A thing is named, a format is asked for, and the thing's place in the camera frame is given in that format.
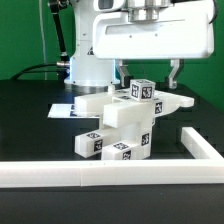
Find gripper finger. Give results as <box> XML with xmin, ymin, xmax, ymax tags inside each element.
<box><xmin>165</xmin><ymin>59</ymin><xmax>184</xmax><ymax>89</ymax></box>
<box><xmin>117</xmin><ymin>60</ymin><xmax>130</xmax><ymax>88</ymax></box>

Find white chair back frame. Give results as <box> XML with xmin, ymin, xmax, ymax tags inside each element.
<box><xmin>74</xmin><ymin>89</ymin><xmax>194</xmax><ymax>128</ymax></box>

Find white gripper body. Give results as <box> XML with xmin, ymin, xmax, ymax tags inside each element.
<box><xmin>92</xmin><ymin>1</ymin><xmax>215</xmax><ymax>60</ymax></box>

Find white L-shaped fence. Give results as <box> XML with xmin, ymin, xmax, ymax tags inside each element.
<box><xmin>0</xmin><ymin>127</ymin><xmax>224</xmax><ymax>188</ymax></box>

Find white chair seat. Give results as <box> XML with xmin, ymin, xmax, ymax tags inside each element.
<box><xmin>99</xmin><ymin>85</ymin><xmax>158</xmax><ymax>160</ymax></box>

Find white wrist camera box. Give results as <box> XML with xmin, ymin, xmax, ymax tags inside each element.
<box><xmin>93</xmin><ymin>0</ymin><xmax>126</xmax><ymax>12</ymax></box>

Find small white tag cube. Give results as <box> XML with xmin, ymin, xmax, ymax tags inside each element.
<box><xmin>129</xmin><ymin>79</ymin><xmax>155</xmax><ymax>102</ymax></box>

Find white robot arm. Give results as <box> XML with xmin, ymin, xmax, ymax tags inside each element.
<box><xmin>66</xmin><ymin>0</ymin><xmax>217</xmax><ymax>91</ymax></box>

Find white marker sheet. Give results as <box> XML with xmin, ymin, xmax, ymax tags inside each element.
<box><xmin>48</xmin><ymin>104</ymin><xmax>99</xmax><ymax>119</ymax></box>

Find black cable bundle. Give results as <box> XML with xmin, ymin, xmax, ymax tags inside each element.
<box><xmin>10</xmin><ymin>0</ymin><xmax>72</xmax><ymax>80</ymax></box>

